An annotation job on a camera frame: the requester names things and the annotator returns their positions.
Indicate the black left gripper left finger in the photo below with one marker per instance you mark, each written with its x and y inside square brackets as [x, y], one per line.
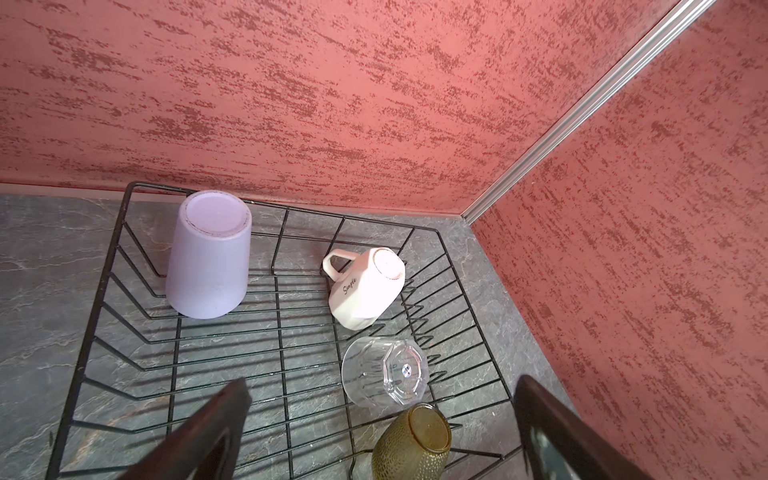
[207, 444]

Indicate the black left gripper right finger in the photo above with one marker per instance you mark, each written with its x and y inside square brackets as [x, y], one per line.
[557, 444]

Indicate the olive green glass tumbler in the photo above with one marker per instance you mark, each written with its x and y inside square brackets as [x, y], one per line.
[415, 446]

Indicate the lilac plastic cup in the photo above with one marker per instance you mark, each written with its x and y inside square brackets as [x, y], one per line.
[210, 257]

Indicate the clear plastic cup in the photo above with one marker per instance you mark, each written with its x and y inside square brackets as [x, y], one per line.
[384, 373]

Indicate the white faceted mug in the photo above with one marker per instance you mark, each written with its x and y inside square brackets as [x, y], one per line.
[364, 285]

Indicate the black wire dish rack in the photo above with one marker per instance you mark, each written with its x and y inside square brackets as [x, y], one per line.
[144, 369]

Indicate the aluminium corner post right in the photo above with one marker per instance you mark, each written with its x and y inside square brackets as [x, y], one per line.
[643, 52]

